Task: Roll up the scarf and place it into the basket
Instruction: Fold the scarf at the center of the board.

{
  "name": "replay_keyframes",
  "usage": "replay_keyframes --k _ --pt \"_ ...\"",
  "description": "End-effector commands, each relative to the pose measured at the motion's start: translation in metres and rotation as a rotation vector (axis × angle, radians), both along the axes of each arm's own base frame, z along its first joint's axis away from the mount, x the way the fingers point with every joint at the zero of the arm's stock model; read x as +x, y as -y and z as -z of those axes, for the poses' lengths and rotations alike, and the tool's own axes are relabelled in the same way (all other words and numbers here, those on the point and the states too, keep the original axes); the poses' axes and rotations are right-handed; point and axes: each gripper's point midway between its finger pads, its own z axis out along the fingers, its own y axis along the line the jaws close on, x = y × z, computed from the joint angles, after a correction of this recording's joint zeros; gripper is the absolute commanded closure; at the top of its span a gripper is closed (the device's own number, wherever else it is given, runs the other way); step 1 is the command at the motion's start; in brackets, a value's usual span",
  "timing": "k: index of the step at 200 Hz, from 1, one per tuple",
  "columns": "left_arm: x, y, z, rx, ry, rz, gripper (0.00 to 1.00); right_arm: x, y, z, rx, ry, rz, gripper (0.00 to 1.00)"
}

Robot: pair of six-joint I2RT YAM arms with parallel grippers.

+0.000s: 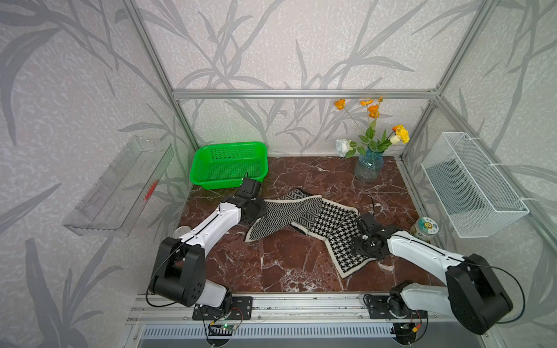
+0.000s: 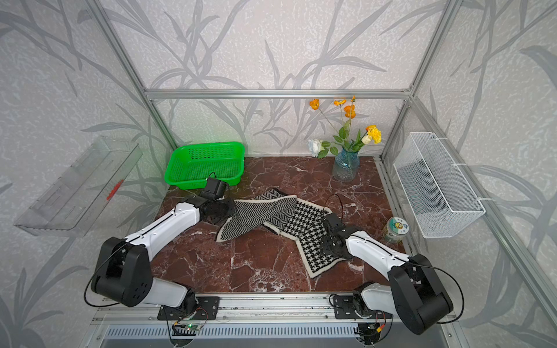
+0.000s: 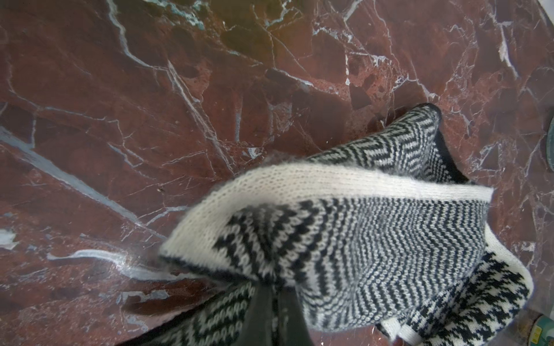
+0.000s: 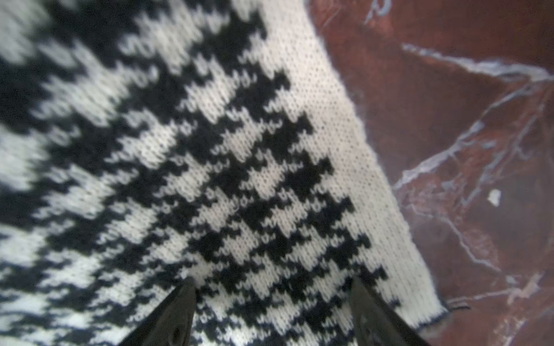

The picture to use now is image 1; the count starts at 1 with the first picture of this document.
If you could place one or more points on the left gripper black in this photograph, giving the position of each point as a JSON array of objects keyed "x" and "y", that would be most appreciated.
[{"x": 263, "y": 209}]

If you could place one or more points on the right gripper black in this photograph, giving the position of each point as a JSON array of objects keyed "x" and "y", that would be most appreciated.
[{"x": 355, "y": 248}]

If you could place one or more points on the black white patterned scarf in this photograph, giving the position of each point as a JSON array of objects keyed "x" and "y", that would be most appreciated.
[{"x": 334, "y": 224}]

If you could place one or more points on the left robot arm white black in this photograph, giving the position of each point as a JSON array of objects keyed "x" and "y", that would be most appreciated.
[{"x": 179, "y": 272}]

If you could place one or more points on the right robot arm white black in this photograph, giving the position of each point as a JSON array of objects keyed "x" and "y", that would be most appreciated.
[{"x": 470, "y": 292}]

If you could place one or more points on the green plastic basket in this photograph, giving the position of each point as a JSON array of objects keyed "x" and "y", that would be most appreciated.
[{"x": 222, "y": 166}]

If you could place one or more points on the small tin can right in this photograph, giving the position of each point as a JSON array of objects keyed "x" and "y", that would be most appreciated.
[{"x": 425, "y": 229}]

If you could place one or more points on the small tin can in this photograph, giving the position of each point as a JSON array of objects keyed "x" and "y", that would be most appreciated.
[
  {"x": 425, "y": 229},
  {"x": 181, "y": 231}
]

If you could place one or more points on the small tin can left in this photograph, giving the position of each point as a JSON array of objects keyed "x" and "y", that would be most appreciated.
[{"x": 181, "y": 231}]

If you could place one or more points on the blue glass vase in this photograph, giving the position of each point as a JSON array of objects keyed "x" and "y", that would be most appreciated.
[{"x": 369, "y": 166}]

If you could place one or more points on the artificial flowers bouquet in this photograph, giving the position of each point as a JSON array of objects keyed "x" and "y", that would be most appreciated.
[{"x": 368, "y": 142}]

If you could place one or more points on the left circuit board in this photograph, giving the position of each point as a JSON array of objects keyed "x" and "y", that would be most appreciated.
[{"x": 223, "y": 329}]

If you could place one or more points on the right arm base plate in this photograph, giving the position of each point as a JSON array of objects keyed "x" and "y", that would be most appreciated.
[{"x": 389, "y": 307}]

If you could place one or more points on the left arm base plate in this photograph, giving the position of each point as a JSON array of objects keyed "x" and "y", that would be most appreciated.
[{"x": 235, "y": 308}]

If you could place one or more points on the white wire mesh basket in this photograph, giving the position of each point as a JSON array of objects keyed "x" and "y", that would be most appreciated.
[{"x": 478, "y": 200}]

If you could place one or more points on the clear plastic wall tray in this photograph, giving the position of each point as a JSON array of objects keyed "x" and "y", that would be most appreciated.
[{"x": 113, "y": 205}]

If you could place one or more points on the aluminium front rail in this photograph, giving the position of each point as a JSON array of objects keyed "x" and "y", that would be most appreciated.
[{"x": 282, "y": 308}]

